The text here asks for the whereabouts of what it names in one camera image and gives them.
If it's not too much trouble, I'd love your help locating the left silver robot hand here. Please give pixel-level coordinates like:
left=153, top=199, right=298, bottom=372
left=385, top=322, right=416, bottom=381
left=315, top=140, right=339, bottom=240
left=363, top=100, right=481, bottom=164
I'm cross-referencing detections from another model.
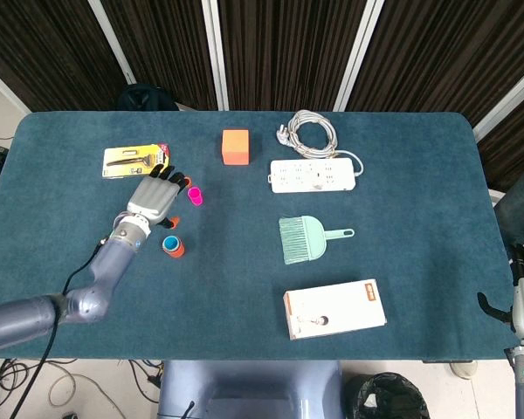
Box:
left=126, top=163, right=193, bottom=230

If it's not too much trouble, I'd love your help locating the mint green hand brush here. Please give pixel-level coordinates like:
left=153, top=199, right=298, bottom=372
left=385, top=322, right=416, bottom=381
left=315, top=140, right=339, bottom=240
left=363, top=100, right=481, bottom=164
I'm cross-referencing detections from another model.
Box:
left=278, top=215, right=356, bottom=266

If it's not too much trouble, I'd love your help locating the razor in yellow package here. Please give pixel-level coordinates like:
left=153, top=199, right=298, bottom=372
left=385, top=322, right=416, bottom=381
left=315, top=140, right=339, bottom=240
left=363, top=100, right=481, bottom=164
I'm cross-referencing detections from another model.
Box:
left=101, top=143, right=172, bottom=180

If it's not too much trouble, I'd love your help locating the white shoe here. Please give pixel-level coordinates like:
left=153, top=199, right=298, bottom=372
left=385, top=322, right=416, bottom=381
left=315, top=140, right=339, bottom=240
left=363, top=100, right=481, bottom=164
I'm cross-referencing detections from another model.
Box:
left=449, top=360, right=479, bottom=380

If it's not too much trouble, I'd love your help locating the orange foam cube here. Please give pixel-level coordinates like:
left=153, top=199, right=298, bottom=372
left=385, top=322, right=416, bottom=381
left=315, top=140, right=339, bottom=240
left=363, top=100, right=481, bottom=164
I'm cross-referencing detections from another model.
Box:
left=221, top=128, right=251, bottom=167

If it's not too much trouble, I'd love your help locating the black chair behind table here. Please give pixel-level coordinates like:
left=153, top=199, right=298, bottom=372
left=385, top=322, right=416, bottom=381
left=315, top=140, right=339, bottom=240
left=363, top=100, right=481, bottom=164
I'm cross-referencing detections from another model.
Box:
left=116, top=83, right=180, bottom=113

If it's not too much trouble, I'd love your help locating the person in dark clothes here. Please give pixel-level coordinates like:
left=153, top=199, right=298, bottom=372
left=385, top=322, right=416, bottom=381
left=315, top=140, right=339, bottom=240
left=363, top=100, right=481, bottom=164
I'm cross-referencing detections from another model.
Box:
left=493, top=156, right=524, bottom=252

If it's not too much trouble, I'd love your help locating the white power strip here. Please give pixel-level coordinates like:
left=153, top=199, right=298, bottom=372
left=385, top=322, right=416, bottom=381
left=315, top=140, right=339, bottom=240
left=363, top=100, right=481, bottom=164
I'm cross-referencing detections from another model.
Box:
left=268, top=157, right=357, bottom=194

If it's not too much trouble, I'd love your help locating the black trash bin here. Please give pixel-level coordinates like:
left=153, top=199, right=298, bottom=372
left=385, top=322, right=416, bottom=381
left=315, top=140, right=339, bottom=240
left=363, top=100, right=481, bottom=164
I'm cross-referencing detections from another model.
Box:
left=347, top=371, right=431, bottom=419

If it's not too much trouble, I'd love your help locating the white cardboard product box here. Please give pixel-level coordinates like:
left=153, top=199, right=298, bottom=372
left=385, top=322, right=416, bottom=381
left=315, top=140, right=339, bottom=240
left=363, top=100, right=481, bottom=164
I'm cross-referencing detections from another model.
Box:
left=282, top=278, right=388, bottom=341

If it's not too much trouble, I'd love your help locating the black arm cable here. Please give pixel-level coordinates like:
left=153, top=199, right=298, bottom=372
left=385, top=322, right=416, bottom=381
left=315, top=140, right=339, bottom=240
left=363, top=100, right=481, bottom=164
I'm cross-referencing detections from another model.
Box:
left=8, top=237, right=110, bottom=419

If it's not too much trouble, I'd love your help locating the white partition post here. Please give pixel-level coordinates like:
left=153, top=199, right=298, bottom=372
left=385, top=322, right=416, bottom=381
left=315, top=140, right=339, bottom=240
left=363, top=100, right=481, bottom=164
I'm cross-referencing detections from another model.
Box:
left=86, top=0, right=136, bottom=86
left=0, top=59, right=31, bottom=115
left=333, top=0, right=385, bottom=113
left=202, top=0, right=230, bottom=112
left=472, top=65, right=524, bottom=141

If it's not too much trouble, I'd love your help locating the grey coiled power cable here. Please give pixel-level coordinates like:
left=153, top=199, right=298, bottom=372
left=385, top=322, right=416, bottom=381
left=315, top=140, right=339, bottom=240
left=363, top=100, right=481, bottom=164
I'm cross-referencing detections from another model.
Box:
left=278, top=109, right=365, bottom=175

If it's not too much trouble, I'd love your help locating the black floor cable bundle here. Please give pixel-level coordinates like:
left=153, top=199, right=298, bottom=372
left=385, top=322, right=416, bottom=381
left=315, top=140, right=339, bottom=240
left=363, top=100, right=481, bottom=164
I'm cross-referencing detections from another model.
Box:
left=126, top=360, right=165, bottom=390

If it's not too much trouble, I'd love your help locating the white floor cable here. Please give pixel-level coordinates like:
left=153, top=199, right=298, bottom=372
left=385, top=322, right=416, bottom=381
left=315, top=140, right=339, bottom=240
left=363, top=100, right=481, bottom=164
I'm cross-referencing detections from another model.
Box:
left=47, top=373, right=130, bottom=419

